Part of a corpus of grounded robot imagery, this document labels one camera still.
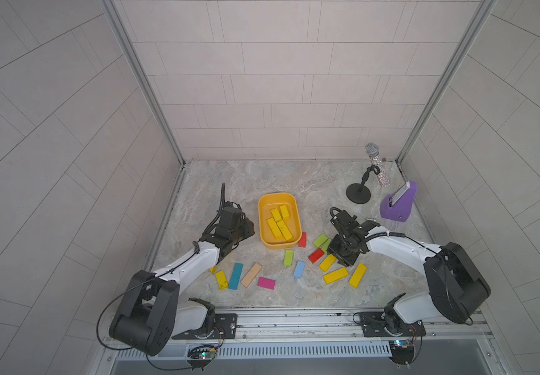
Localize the yellow block diagonal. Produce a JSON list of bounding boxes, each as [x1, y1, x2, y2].
[[319, 254, 337, 273]]

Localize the yellow plastic tray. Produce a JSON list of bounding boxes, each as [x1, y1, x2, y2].
[[258, 192, 303, 250]]

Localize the yellow block top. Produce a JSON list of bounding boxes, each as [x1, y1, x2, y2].
[[279, 205, 290, 220]]

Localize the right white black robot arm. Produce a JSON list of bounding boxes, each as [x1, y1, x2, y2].
[[328, 207, 491, 336]]

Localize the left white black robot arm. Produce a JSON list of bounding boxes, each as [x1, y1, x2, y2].
[[109, 202, 254, 356]]

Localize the light green block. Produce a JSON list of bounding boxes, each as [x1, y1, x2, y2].
[[313, 234, 329, 248], [321, 239, 332, 253]]

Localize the light green block upper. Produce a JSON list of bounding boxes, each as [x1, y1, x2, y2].
[[313, 234, 329, 248]]

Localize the red block right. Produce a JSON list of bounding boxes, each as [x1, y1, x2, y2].
[[308, 248, 325, 263]]

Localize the red block by tray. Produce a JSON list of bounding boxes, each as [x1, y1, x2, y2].
[[298, 232, 307, 248]]

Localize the tan wooden block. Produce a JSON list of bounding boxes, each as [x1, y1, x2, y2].
[[241, 262, 262, 288]]

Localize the black microphone stand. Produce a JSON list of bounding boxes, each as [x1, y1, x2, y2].
[[346, 165, 381, 205]]

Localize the teal block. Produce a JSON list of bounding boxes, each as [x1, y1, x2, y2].
[[229, 263, 243, 291]]

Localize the light blue block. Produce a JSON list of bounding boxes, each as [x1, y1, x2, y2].
[[293, 261, 306, 279]]

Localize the purple phone holder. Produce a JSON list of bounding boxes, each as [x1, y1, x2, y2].
[[380, 181, 417, 222]]

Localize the green block centre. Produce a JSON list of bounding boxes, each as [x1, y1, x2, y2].
[[283, 249, 294, 267]]

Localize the magenta block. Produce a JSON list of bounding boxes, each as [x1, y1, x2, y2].
[[257, 277, 276, 290]]

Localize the glitter microphone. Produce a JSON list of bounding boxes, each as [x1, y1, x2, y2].
[[365, 142, 389, 187]]

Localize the right circuit board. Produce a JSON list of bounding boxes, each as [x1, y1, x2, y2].
[[389, 339, 416, 366]]

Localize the circuit board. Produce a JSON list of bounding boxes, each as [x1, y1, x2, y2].
[[187, 345, 218, 361], [389, 339, 416, 366]]

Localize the left circuit board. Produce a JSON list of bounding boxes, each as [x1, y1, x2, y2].
[[187, 345, 218, 361]]

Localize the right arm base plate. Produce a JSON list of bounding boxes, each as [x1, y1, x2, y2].
[[354, 311, 426, 338]]

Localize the aluminium mounting rail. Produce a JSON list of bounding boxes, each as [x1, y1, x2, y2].
[[100, 306, 493, 348]]

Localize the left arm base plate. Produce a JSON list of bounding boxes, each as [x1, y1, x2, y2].
[[171, 313, 238, 340]]

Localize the left black cable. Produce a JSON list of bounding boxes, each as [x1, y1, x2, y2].
[[95, 280, 196, 373]]

